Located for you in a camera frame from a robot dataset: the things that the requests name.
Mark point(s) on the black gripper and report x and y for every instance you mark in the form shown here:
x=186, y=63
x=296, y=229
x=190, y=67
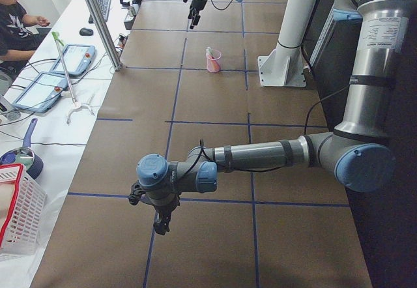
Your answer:
x=165, y=208
x=197, y=4

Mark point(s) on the purple highlighter pen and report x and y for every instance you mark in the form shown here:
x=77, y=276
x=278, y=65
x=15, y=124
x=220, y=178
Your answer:
x=209, y=53

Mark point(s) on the orange highlighter pen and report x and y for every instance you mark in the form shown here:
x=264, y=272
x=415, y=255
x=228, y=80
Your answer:
x=213, y=65

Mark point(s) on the pink mesh pen holder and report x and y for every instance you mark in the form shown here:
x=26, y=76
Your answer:
x=216, y=54

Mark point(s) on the black keyboard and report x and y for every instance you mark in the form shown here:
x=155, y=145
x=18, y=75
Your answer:
x=104, y=6

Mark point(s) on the black computer mouse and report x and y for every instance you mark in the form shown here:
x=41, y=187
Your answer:
x=86, y=32

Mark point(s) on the far teach pendant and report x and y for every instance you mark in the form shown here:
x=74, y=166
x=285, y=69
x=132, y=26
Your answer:
x=78, y=57

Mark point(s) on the teach pendant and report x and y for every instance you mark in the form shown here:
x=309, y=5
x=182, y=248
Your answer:
x=78, y=57
x=42, y=93

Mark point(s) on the white plastic basket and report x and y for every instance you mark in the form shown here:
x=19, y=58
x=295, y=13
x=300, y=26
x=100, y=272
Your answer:
x=22, y=203

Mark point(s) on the reacher grabber tool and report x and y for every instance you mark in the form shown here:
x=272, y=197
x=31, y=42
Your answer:
x=60, y=68

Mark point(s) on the blue saucepan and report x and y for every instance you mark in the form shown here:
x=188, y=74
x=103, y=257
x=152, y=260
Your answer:
x=25, y=154

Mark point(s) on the near teach pendant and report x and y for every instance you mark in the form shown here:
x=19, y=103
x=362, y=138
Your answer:
x=42, y=93

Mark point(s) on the seated person black shirt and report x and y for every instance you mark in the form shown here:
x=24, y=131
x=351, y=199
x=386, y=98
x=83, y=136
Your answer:
x=18, y=44

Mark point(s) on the aluminium frame post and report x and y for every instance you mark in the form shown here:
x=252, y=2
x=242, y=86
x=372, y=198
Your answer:
x=104, y=33

